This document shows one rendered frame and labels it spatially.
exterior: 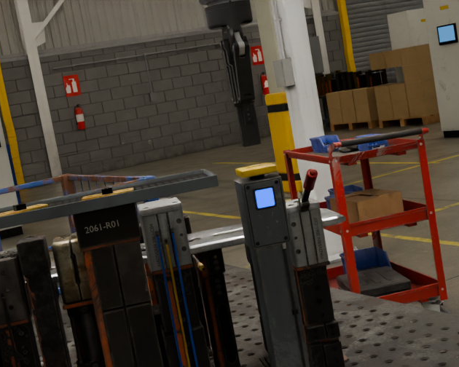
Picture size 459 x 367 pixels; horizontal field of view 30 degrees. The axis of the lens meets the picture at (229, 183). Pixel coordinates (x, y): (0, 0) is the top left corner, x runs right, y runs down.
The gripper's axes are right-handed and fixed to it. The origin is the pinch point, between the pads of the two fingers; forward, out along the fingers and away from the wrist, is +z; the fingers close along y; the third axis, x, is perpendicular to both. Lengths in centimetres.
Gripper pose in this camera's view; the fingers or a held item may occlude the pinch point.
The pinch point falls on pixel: (248, 124)
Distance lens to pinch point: 141.5
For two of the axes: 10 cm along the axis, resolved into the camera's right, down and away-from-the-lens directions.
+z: 1.7, 9.8, 1.2
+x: -9.7, 1.9, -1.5
